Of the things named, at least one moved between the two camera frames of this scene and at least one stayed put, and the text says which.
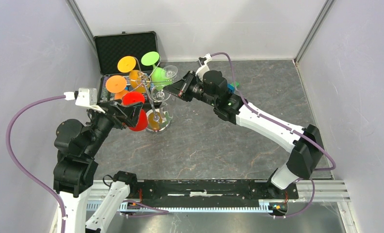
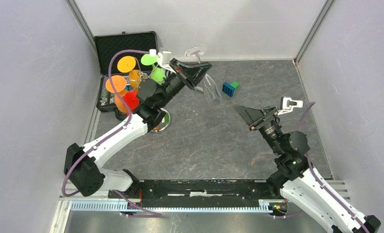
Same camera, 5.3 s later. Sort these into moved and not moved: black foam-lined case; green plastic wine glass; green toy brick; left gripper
Moved: left gripper
Not moved: green toy brick; black foam-lined case; green plastic wine glass
